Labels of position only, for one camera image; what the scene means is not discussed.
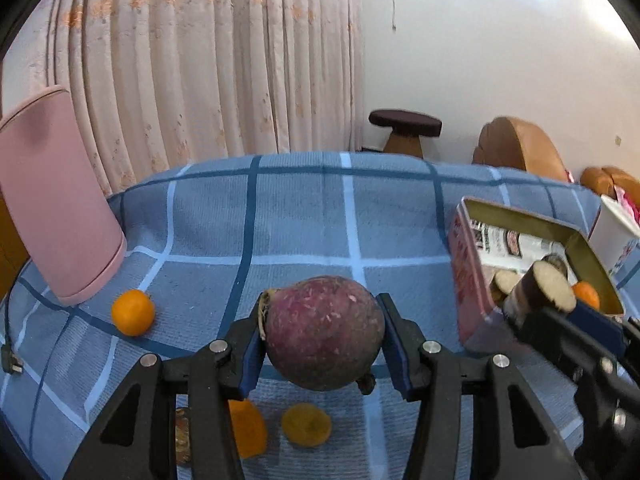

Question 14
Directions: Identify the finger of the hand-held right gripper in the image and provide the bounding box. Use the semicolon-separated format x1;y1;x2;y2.
504;304;640;471
570;301;640;391

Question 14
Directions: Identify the brown leather armchair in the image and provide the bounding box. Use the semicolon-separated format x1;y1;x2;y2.
472;116;571;183

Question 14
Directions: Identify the tangerine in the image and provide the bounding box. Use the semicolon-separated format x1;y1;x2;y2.
571;281;601;311
111;289;156;337

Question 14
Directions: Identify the black power cable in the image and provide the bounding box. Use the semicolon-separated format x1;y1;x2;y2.
2;280;16;346

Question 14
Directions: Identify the brown speckled food piece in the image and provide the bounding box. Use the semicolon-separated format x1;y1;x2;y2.
174;407;193;466

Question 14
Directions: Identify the cut purple yam piece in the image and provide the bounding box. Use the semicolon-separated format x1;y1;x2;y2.
502;260;578;328

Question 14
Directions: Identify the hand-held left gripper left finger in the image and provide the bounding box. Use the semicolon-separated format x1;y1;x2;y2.
65;291;269;480

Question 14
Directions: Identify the printed paper packet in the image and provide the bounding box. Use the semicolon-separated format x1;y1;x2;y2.
471;219;565;270

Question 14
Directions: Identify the round orange carrot slice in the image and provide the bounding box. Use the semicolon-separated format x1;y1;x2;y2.
281;403;332;448

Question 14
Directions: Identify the round purple radish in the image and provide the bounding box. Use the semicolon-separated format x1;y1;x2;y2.
261;276;387;393

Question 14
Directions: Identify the white paper cup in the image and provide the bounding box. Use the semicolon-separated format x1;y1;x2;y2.
587;194;640;277

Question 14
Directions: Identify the red metal tin box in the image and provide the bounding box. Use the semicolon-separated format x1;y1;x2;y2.
447;196;626;356

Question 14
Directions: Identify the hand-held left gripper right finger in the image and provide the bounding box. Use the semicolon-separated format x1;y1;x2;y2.
376;292;586;480

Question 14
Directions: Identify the dark brown round stool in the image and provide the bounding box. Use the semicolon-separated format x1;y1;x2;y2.
368;109;443;158

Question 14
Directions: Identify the orange carrot chunk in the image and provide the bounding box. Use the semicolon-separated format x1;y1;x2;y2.
227;399;269;460

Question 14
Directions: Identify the brown leather cushion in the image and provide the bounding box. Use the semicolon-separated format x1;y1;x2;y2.
580;166;640;201

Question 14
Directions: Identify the black power plug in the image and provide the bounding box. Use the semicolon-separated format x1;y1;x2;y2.
1;342;25;375

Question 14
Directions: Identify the blue plaid blanket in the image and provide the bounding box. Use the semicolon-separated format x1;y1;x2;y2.
0;151;607;480

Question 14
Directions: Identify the pink floral curtain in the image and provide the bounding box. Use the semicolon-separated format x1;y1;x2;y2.
0;0;366;198

